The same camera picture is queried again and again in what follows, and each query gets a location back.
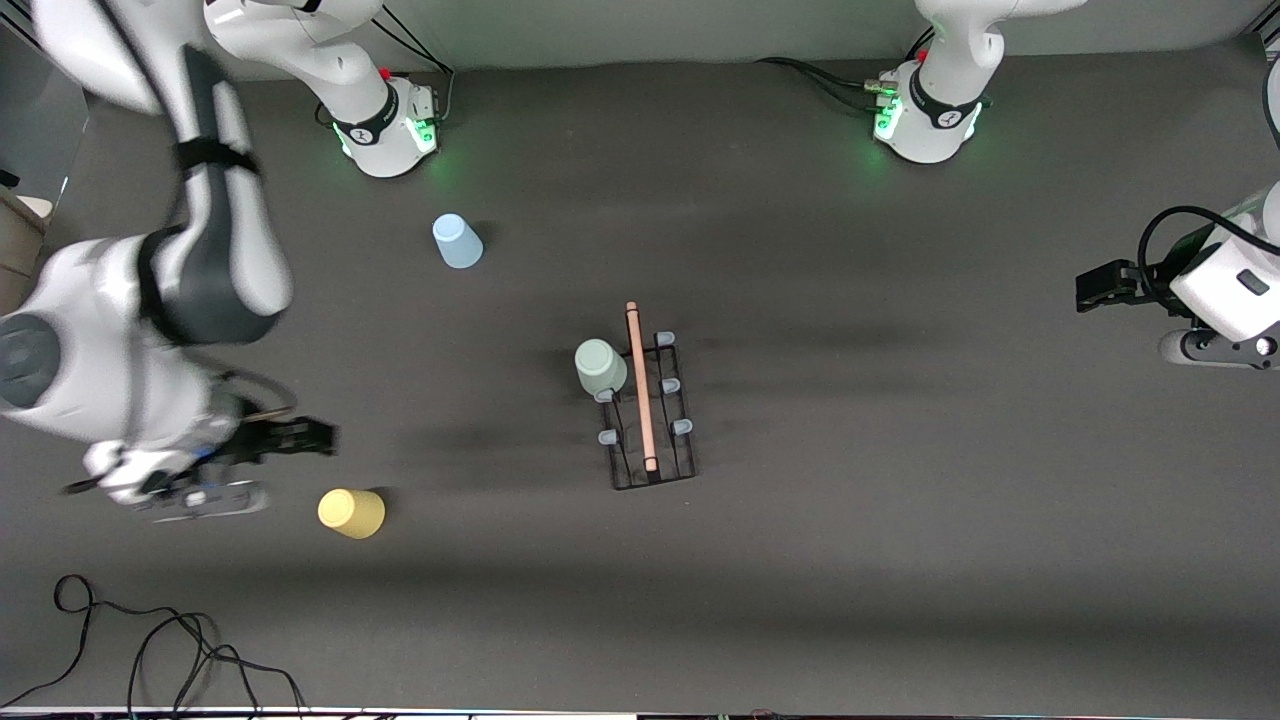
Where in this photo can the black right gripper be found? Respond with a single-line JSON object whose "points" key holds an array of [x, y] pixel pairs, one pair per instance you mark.
{"points": [[256, 441]]}

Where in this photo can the light blue plastic cup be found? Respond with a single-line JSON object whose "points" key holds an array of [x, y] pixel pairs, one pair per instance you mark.
{"points": [[458, 242]]}

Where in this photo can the beige cardboard box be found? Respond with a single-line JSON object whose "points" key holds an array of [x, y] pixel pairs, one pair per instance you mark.
{"points": [[20, 250]]}

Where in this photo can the pale green plastic cup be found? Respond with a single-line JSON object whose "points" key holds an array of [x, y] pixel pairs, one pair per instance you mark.
{"points": [[600, 366]]}

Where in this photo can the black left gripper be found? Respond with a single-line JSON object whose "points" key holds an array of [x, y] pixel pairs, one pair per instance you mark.
{"points": [[1150, 281]]}

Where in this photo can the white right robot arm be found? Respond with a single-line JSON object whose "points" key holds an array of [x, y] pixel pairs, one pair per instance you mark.
{"points": [[210, 260]]}

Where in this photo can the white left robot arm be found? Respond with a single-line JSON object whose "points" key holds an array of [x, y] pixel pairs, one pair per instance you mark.
{"points": [[935, 120]]}

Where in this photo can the yellow plastic cup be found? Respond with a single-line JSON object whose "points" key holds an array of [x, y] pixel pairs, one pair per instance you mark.
{"points": [[352, 514]]}

